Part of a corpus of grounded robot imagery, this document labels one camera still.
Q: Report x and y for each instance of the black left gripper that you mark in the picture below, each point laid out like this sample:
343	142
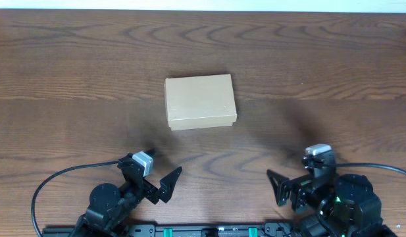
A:
166	188

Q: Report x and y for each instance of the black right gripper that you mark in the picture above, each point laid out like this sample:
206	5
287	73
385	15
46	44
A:
301	187

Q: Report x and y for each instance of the brown cardboard box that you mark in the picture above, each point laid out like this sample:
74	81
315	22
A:
200	102

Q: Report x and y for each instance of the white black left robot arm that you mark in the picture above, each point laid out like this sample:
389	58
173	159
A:
110	205

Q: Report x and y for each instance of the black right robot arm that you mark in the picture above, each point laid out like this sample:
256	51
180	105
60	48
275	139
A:
343	205

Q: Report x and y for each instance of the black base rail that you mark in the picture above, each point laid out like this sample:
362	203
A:
238	230

